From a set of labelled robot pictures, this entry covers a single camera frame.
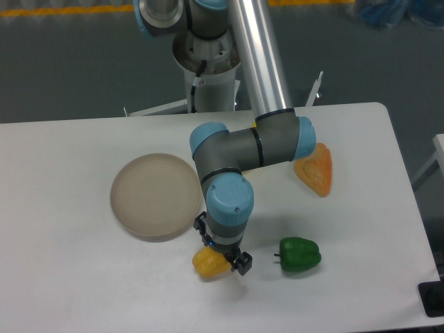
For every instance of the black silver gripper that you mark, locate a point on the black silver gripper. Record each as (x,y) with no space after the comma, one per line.
(228,246)

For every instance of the yellow bell pepper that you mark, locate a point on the yellow bell pepper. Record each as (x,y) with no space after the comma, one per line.
(209,263)

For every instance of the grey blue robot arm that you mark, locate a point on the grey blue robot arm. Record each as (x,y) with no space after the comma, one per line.
(222,156)

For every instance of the green bell pepper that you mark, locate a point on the green bell pepper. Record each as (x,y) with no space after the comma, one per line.
(297,254)

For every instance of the orange pepper slice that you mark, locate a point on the orange pepper slice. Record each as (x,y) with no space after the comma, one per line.
(315,171)

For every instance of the beige round plate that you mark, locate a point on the beige round plate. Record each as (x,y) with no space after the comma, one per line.
(156,196)

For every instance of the black device at table corner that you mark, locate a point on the black device at table corner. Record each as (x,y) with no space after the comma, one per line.
(431,294)

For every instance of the white furniture edge right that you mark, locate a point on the white furniture edge right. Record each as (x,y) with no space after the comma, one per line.
(431,165)

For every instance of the blue plastic bag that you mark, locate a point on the blue plastic bag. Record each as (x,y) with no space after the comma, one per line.
(388,14)

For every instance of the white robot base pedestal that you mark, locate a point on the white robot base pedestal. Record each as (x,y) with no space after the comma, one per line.
(209,69)

